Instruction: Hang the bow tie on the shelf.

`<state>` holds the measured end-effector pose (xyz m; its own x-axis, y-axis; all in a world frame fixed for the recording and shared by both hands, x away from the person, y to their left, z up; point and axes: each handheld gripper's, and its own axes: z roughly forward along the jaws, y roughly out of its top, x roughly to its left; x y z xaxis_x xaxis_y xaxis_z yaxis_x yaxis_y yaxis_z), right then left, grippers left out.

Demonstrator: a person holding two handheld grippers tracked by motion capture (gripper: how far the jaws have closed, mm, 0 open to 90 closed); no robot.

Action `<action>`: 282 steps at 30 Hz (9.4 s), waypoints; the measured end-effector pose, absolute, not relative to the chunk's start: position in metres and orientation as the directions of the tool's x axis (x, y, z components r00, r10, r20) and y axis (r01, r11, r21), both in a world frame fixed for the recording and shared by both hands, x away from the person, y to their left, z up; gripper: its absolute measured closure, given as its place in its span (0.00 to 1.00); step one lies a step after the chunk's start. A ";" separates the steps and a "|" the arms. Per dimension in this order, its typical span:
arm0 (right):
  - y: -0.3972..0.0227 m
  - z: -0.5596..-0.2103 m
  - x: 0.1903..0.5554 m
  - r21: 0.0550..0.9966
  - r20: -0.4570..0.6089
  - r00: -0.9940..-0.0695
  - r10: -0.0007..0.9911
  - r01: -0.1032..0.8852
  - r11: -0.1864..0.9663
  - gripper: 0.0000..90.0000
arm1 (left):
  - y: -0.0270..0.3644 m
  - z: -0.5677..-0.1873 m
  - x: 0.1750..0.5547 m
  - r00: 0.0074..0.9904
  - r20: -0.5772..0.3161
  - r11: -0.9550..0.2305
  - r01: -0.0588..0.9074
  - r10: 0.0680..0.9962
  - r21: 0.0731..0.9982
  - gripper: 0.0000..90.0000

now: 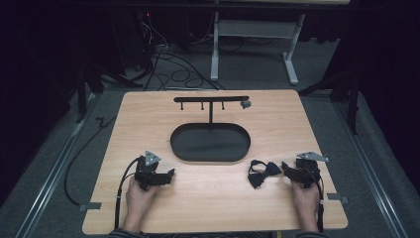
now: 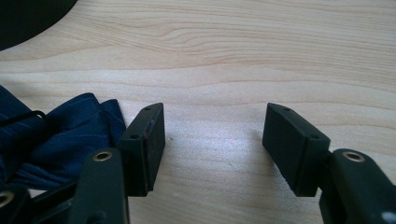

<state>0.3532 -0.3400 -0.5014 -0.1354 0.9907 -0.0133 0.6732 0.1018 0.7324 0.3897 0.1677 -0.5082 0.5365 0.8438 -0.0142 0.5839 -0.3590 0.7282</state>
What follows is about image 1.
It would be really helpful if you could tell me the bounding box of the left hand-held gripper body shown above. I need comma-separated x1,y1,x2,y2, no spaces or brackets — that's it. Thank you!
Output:
134,150,166,191

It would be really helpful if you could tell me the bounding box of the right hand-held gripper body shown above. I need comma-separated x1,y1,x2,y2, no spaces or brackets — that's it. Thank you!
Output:
294,151,330,189

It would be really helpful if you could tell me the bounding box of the black bow tie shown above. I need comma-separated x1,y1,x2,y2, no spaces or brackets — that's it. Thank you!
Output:
247,159,282,189

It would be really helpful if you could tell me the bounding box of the person's right hand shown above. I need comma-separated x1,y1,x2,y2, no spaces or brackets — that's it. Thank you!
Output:
290,180,321,217

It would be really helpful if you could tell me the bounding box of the person's left hand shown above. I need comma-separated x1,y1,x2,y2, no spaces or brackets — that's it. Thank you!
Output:
125,177,158,216

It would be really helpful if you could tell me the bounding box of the grey tape strip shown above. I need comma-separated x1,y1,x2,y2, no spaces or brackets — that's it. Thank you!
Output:
78,201,103,212
326,192,350,205

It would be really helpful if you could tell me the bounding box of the black hook stand with tray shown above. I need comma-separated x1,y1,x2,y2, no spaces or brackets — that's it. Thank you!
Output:
169,95,252,164

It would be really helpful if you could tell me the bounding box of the black metal stand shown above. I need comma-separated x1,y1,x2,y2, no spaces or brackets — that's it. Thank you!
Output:
298,70,361,136
74,61,144,124

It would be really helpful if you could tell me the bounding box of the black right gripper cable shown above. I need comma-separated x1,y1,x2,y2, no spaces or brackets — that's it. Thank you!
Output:
306,168,326,233

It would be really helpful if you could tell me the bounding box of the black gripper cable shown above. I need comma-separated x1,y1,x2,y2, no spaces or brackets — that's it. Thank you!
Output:
113,157,142,230
306,168,326,233

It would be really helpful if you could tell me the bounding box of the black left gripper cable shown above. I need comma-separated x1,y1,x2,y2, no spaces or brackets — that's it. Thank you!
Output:
113,157,142,230

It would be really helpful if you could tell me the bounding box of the metal floor rail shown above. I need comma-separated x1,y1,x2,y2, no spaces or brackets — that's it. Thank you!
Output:
331,100,410,238
14,93,100,238

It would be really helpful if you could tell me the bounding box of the long black floor cable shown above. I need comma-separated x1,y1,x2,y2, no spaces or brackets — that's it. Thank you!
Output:
63,115,118,206

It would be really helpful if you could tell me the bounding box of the bundle of floor cables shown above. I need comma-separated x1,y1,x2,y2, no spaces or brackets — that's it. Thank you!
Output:
130,13,226,92

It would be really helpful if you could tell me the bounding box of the white metal desk frame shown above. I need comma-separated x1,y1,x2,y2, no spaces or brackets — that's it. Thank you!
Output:
210,12,307,86

